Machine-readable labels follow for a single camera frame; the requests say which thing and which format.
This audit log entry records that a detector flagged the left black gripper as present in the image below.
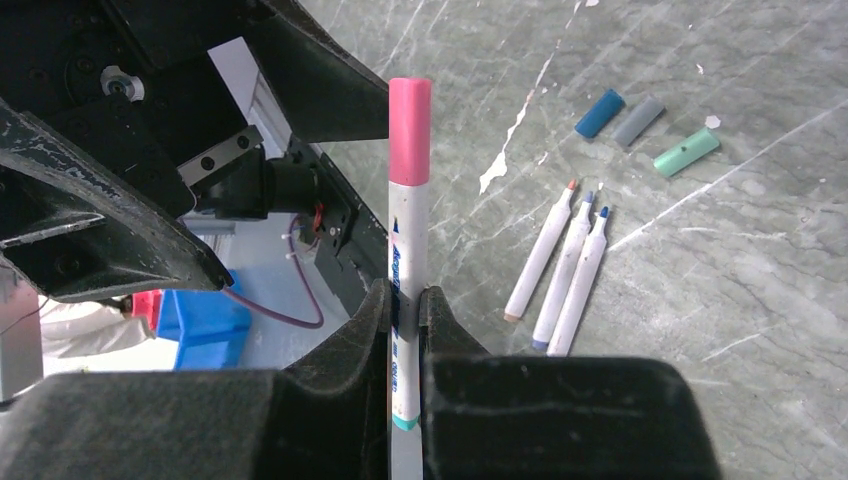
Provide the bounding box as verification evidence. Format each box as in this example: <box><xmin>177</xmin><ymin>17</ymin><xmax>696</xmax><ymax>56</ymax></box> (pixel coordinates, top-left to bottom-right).
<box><xmin>1</xmin><ymin>1</ymin><xmax>389</xmax><ymax>302</ymax></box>

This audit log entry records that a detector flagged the blue plastic bin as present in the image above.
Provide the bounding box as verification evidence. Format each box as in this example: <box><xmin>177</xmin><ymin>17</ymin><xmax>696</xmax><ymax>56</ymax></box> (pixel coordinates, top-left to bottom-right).
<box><xmin>156</xmin><ymin>290</ymin><xmax>252</xmax><ymax>371</ymax></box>

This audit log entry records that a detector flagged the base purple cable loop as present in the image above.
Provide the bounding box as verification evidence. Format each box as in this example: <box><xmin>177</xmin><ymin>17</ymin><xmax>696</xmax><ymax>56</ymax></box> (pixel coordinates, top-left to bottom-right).
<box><xmin>221</xmin><ymin>215</ymin><xmax>326</xmax><ymax>331</ymax></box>

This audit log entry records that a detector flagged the blue pen cap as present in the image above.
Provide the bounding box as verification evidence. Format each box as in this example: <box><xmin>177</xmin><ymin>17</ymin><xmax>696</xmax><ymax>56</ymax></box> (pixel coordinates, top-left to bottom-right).
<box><xmin>575</xmin><ymin>89</ymin><xmax>625</xmax><ymax>139</ymax></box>

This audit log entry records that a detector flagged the white pen green cap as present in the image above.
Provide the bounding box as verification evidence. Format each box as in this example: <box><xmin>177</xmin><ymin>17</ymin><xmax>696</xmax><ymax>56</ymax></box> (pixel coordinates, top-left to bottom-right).
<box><xmin>546</xmin><ymin>206</ymin><xmax>609</xmax><ymax>356</ymax></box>

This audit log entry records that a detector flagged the white pen grey cap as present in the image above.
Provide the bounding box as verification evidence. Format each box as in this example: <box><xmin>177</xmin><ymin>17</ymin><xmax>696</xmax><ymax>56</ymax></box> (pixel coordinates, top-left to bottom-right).
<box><xmin>531</xmin><ymin>191</ymin><xmax>594</xmax><ymax>351</ymax></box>

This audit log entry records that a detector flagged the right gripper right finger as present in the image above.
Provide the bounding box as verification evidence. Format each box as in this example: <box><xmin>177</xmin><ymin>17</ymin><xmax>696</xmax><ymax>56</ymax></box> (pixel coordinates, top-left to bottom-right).
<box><xmin>419</xmin><ymin>287</ymin><xmax>721</xmax><ymax>479</ymax></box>

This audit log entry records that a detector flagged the white pen orange tip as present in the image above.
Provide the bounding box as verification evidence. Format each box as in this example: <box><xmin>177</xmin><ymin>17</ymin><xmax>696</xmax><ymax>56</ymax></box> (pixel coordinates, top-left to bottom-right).
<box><xmin>504</xmin><ymin>179</ymin><xmax>578</xmax><ymax>322</ymax></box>

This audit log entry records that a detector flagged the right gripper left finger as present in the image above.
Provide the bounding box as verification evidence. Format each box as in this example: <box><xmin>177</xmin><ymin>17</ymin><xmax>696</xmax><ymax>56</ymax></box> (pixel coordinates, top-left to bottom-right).
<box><xmin>1</xmin><ymin>280</ymin><xmax>391</xmax><ymax>479</ymax></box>

